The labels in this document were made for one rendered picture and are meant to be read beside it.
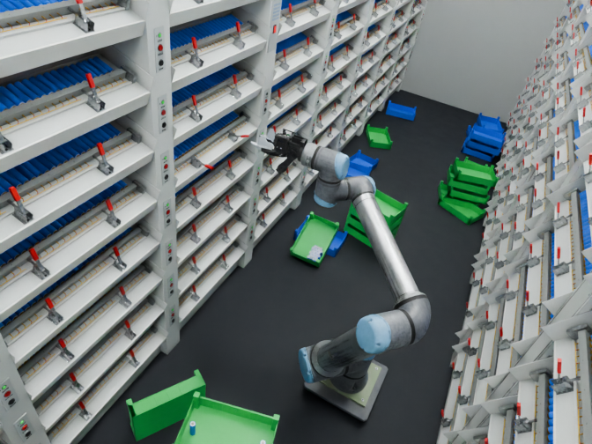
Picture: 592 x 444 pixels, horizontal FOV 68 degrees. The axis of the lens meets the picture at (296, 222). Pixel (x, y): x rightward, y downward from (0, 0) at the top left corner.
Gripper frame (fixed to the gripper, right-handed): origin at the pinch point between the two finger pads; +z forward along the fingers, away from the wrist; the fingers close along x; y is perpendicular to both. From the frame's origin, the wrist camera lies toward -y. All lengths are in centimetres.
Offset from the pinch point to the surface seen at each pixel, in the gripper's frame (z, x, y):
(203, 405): -24, 70, -65
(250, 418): -40, 66, -65
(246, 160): 20.5, -28.1, -30.2
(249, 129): 17.7, -24.9, -11.2
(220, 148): 18.5, -2.4, -10.7
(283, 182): 21, -77, -71
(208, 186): 21.7, 2.1, -28.9
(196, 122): 16.8, 15.8, 9.0
